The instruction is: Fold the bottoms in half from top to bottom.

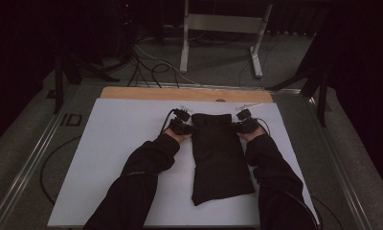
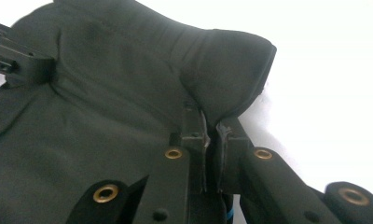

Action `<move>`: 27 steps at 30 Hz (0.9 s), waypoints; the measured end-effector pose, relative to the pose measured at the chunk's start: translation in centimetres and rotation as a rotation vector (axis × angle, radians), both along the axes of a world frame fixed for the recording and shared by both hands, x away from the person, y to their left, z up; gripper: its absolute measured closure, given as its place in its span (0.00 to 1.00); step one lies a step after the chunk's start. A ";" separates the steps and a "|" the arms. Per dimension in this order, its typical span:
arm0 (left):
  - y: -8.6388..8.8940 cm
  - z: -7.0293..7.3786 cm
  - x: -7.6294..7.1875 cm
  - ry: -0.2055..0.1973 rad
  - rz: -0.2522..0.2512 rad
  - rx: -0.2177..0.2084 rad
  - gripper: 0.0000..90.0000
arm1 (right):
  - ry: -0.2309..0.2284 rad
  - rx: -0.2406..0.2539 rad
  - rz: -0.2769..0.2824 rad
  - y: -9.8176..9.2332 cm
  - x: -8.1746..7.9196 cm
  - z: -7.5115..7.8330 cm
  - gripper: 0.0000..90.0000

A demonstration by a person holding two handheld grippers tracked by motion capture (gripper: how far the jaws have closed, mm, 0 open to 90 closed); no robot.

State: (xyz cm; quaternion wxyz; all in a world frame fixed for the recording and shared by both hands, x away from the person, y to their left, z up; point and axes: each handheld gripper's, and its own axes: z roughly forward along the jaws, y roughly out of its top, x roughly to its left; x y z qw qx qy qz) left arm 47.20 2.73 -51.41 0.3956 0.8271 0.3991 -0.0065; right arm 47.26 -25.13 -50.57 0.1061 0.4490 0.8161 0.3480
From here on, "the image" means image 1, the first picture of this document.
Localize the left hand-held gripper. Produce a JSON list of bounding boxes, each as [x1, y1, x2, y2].
[[169, 105, 194, 135]]

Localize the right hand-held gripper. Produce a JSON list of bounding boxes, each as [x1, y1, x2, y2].
[[234, 103, 264, 134]]

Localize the black shorts with blue print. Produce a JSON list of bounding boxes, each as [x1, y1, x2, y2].
[[191, 112, 256, 207]]

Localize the person's right hand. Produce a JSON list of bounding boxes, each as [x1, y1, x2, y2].
[[237, 125, 267, 143]]

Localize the person's left hand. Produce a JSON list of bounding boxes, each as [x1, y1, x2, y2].
[[163, 127, 192, 144]]

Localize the white table mat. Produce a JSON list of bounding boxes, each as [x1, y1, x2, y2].
[[47, 98, 320, 228]]

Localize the black angled stand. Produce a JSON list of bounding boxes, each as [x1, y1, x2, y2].
[[265, 32, 331, 127]]

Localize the dark equipment with red light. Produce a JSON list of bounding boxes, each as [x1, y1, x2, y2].
[[116, 0, 140, 58]]

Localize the black tripod stand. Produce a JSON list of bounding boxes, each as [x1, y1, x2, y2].
[[54, 47, 121, 115]]

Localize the left hand-held gripper cable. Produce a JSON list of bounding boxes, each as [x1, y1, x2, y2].
[[159, 108, 178, 135]]

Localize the hand-held gripper cable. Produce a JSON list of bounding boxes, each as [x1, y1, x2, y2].
[[159, 108, 178, 135], [256, 118, 272, 135]]

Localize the right hand-held gripper cable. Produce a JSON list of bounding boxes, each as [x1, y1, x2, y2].
[[256, 118, 272, 135]]

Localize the metal floor rail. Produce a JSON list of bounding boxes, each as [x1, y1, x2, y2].
[[303, 95, 372, 230], [128, 80, 303, 95], [0, 85, 79, 230]]

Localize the bundle of floor cables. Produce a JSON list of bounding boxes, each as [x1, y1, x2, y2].
[[126, 37, 200, 89]]

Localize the white metal stand frame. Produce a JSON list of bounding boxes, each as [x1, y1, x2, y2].
[[179, 0, 274, 80]]

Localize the short black floor cable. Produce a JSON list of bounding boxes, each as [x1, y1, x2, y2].
[[310, 195, 346, 230]]

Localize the long black floor cable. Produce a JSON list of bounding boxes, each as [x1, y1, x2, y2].
[[39, 135, 82, 205]]

